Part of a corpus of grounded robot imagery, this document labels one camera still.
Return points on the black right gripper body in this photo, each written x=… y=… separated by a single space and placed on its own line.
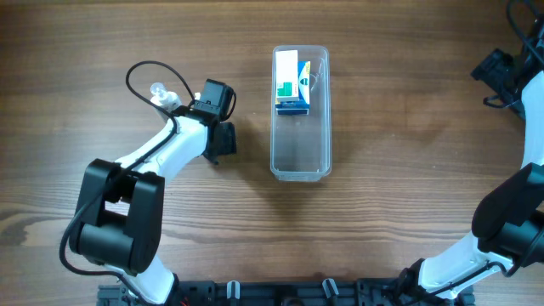
x=497 y=65

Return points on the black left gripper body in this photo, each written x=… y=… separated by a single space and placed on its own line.
x=227 y=138

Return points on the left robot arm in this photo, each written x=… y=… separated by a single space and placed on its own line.
x=118 y=219

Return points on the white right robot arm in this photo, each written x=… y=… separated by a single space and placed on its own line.
x=507 y=227

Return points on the clear plastic container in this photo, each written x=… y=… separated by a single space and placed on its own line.
x=301 y=145

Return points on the white green medicine box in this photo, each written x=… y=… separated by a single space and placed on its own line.
x=286 y=76

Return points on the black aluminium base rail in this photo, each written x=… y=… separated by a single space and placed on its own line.
x=362 y=292

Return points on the blue VapoDrops box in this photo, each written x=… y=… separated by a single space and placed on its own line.
x=302 y=105

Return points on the white calamine lotion bottle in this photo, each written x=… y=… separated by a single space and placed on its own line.
x=167 y=100

